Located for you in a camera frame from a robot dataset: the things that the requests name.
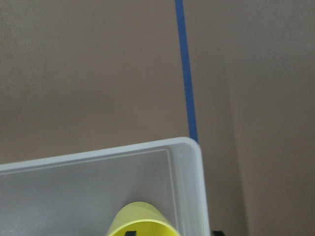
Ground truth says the clear plastic storage box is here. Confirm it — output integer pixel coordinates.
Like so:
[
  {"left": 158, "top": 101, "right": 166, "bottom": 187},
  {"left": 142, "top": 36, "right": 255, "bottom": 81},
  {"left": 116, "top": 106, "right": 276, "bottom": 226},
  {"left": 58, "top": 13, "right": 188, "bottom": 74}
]
[{"left": 0, "top": 137, "right": 210, "bottom": 236}]

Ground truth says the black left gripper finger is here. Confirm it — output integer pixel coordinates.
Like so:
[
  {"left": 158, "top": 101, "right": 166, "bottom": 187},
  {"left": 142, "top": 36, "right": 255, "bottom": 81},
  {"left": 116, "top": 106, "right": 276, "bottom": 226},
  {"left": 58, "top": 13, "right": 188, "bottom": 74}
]
[{"left": 125, "top": 231, "right": 136, "bottom": 236}]

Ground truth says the yellow plastic cup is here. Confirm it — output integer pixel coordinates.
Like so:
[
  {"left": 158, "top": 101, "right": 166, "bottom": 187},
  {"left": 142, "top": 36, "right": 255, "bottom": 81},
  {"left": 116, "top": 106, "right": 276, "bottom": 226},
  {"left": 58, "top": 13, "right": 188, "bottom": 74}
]
[{"left": 107, "top": 202, "right": 180, "bottom": 236}]

